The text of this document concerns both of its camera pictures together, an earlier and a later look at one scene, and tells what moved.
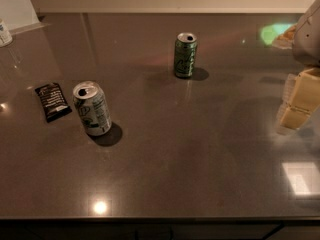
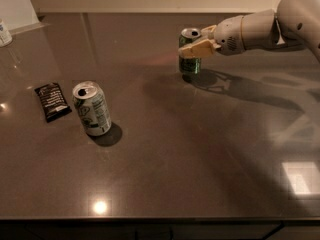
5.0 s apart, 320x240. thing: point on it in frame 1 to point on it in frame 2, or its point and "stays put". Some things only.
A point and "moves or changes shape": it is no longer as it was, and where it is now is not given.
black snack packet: (53, 101) stays put
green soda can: (185, 52) moves or changes shape
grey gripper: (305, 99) to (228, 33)
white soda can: (92, 104) stays put
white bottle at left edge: (5, 36) stays put
